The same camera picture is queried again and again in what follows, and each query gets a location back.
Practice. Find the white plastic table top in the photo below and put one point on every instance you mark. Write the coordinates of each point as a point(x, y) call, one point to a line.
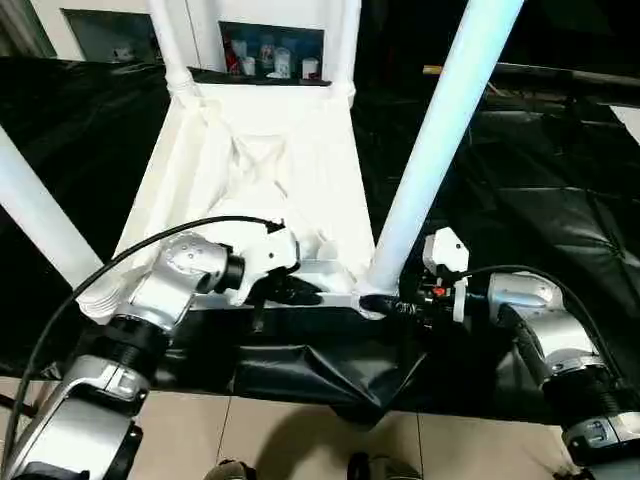
point(200, 175)

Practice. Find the grey metal bench leg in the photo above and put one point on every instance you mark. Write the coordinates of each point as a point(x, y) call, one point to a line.
point(17, 402)

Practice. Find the red bottle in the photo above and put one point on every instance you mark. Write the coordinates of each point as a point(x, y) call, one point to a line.
point(235, 59)

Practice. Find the plain white cup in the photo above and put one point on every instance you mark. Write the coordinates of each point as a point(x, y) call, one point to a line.
point(310, 70)

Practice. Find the flat white board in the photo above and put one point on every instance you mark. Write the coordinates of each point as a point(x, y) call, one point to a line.
point(630, 112)

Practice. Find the beige curtain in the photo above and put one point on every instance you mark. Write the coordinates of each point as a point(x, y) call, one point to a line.
point(25, 25)

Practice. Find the small white jar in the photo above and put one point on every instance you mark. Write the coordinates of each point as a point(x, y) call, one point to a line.
point(248, 67)

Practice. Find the white patterned cup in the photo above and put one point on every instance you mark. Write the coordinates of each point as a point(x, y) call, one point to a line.
point(281, 64)

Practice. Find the black right robot foot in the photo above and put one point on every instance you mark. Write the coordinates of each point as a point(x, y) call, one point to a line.
point(385, 469)

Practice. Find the white sideboard cabinet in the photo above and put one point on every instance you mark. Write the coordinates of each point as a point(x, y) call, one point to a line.
point(205, 30)

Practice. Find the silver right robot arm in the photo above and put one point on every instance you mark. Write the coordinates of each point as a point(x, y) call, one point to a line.
point(550, 320)

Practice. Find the small yellow label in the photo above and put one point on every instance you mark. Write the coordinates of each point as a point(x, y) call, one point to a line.
point(434, 70)

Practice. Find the black work mat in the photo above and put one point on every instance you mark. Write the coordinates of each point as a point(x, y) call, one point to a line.
point(550, 200)

